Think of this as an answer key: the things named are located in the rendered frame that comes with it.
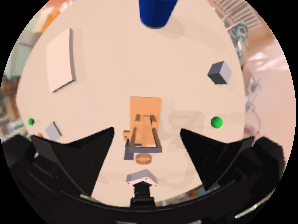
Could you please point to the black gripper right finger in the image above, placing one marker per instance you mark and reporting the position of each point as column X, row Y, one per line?
column 210, row 157

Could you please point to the blue mug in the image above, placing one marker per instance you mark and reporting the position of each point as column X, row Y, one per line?
column 156, row 13

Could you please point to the green ball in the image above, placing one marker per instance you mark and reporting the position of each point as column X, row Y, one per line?
column 31, row 121
column 216, row 122

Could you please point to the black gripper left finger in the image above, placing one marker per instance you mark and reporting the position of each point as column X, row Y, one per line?
column 81, row 160

